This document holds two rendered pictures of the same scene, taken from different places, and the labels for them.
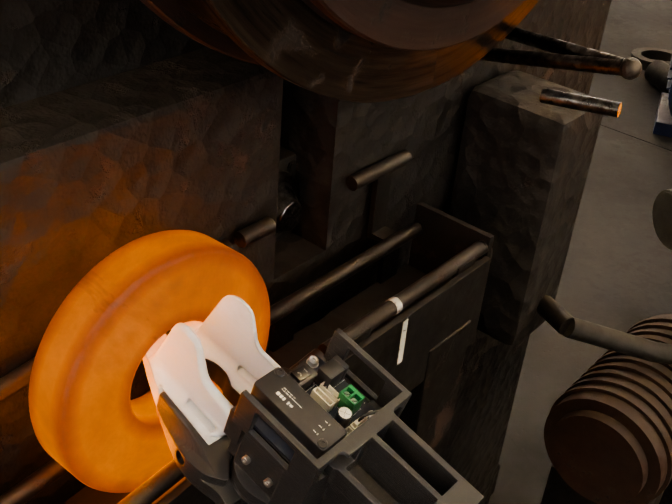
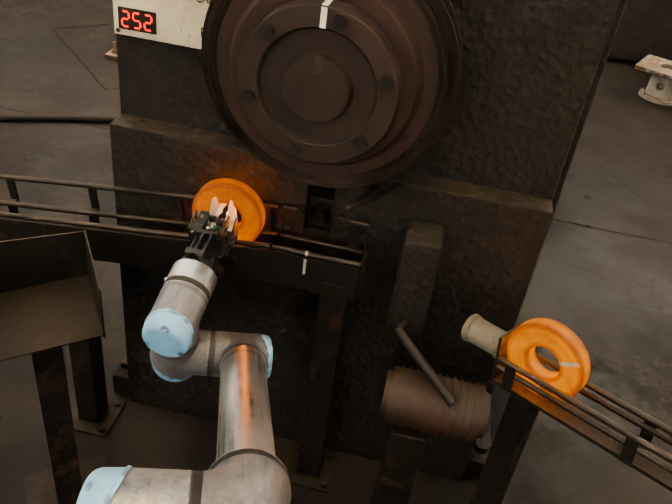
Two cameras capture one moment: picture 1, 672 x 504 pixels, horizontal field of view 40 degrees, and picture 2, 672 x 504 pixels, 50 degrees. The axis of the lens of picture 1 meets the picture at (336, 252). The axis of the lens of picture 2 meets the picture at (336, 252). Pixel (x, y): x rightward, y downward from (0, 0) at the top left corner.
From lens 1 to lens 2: 1.24 m
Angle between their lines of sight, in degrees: 48
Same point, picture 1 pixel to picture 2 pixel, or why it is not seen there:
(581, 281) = not seen: outside the picture
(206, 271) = (238, 194)
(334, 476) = (195, 236)
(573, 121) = (411, 243)
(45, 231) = (224, 167)
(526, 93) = (419, 229)
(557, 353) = (623, 484)
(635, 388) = (410, 376)
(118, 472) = not seen: hidden behind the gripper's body
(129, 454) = not seen: hidden behind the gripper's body
